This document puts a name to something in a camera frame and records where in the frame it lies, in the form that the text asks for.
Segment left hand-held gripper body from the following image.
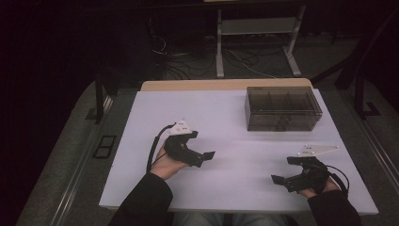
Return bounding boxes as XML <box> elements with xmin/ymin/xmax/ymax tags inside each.
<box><xmin>163</xmin><ymin>119</ymin><xmax>206</xmax><ymax>169</ymax></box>

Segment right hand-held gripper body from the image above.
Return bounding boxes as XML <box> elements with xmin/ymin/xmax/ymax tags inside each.
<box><xmin>284</xmin><ymin>144</ymin><xmax>341</xmax><ymax>194</ymax></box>

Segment smoky clear drawer box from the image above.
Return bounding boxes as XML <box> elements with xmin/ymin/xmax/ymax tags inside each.
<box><xmin>244</xmin><ymin>86</ymin><xmax>324</xmax><ymax>133</ymax></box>

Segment person's right hand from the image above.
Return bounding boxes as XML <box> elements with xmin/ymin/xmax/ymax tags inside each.
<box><xmin>297</xmin><ymin>178</ymin><xmax>342</xmax><ymax>200</ymax></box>

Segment person's left hand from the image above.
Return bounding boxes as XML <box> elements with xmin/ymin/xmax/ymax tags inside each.
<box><xmin>149</xmin><ymin>145</ymin><xmax>190</xmax><ymax>181</ymax></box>

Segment white metal stand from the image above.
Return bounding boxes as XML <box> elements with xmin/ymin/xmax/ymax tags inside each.
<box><xmin>215</xmin><ymin>4</ymin><xmax>307</xmax><ymax>79</ymax></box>

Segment black metal stand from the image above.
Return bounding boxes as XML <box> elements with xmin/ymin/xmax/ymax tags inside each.
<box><xmin>93</xmin><ymin>70</ymin><xmax>120</xmax><ymax>125</ymax></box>
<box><xmin>310</xmin><ymin>8</ymin><xmax>399</xmax><ymax>121</ymax></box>

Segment left hand-held gripper cable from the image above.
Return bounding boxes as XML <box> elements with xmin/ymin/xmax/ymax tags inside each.
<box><xmin>146</xmin><ymin>122</ymin><xmax>177</xmax><ymax>173</ymax></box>

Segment hand-held gripper cable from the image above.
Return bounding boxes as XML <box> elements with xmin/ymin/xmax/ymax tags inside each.
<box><xmin>146</xmin><ymin>122</ymin><xmax>177</xmax><ymax>173</ymax></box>
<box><xmin>326</xmin><ymin>164</ymin><xmax>351</xmax><ymax>198</ymax></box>

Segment right hand-held gripper cable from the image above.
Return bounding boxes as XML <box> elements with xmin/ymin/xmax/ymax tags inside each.
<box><xmin>326</xmin><ymin>164</ymin><xmax>351</xmax><ymax>198</ymax></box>

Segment black floor cables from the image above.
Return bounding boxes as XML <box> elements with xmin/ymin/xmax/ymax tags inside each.
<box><xmin>150</xmin><ymin>34</ymin><xmax>220</xmax><ymax>81</ymax></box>

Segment white floor cable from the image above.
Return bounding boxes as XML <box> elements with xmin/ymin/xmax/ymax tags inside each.
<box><xmin>225</xmin><ymin>47</ymin><xmax>278</xmax><ymax>79</ymax></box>

